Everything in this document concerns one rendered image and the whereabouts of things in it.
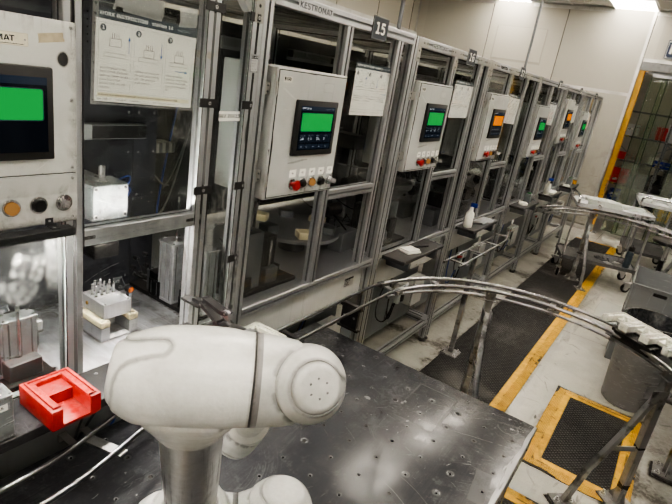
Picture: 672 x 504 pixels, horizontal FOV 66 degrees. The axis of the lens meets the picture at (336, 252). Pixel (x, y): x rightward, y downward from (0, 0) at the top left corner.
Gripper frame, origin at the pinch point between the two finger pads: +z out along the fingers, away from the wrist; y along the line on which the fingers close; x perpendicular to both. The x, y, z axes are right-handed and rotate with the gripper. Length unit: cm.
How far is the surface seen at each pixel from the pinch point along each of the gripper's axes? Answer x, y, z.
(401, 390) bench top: -79, -45, -36
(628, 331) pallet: -186, -27, -101
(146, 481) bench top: 16.6, -44.3, -5.4
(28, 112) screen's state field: 32, 51, 18
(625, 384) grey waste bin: -275, -94, -111
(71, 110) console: 22, 52, 20
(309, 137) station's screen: -68, 45, 18
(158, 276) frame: -25, -11, 45
